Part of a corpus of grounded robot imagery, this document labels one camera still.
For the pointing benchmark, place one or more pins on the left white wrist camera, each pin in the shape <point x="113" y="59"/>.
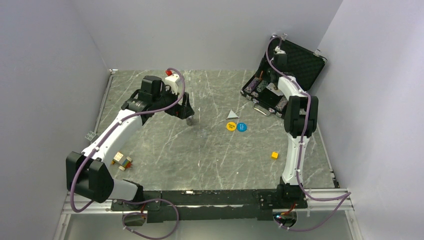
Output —
<point x="174" y="81"/>

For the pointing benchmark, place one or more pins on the green purple chip row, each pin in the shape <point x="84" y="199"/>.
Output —
<point x="281" y="104"/>

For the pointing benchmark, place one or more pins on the yellow round button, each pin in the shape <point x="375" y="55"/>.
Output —
<point x="231" y="126"/>

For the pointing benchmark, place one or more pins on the black aluminium poker case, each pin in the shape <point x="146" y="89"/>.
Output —
<point x="298" y="62"/>

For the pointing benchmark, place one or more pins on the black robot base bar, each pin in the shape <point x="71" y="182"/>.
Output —
<point x="194" y="205"/>

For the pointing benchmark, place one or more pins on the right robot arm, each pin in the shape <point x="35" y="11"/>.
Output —
<point x="300" y="121"/>

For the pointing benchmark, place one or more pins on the purple orange chip row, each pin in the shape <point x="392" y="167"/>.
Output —
<point x="252" y="85"/>

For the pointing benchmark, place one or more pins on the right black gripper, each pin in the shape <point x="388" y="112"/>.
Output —
<point x="269" y="79"/>

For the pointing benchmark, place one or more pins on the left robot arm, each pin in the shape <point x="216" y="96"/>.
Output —
<point x="87" y="172"/>

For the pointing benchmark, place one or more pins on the yellow cube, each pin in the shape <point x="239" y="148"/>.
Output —
<point x="274" y="155"/>

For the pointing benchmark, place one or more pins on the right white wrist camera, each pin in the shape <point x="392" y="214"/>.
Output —
<point x="279" y="51"/>

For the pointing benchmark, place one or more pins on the white triangle dealer piece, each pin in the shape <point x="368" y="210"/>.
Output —
<point x="232" y="115"/>

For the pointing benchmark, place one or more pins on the blue round button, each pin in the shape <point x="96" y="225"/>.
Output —
<point x="241" y="127"/>

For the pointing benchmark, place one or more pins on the grey lego brick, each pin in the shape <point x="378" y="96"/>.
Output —
<point x="90" y="135"/>

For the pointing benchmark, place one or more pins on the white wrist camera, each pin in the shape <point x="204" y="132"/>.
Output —
<point x="174" y="81"/>
<point x="279" y="51"/>

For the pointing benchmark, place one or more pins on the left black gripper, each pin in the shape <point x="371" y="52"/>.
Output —
<point x="183" y="111"/>

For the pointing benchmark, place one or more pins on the colourful wooden toy block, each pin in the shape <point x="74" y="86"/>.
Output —
<point x="124" y="162"/>

